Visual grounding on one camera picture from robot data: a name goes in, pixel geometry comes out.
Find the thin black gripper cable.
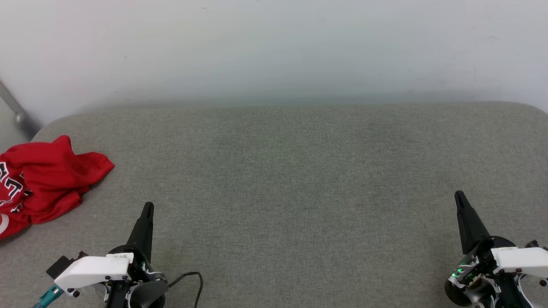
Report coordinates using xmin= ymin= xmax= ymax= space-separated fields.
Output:
xmin=167 ymin=271 xmax=204 ymax=308

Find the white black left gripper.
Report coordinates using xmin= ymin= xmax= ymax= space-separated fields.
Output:
xmin=54 ymin=202 xmax=169 ymax=308

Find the teal connector camera cable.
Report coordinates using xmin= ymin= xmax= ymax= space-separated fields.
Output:
xmin=33 ymin=284 xmax=65 ymax=308

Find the red shirt with white print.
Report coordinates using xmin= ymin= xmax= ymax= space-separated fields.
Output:
xmin=0 ymin=135 xmax=115 ymax=240

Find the grey metal pole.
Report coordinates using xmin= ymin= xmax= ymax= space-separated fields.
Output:
xmin=0 ymin=79 xmax=42 ymax=141

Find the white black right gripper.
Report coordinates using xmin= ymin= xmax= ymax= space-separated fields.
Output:
xmin=444 ymin=190 xmax=548 ymax=308

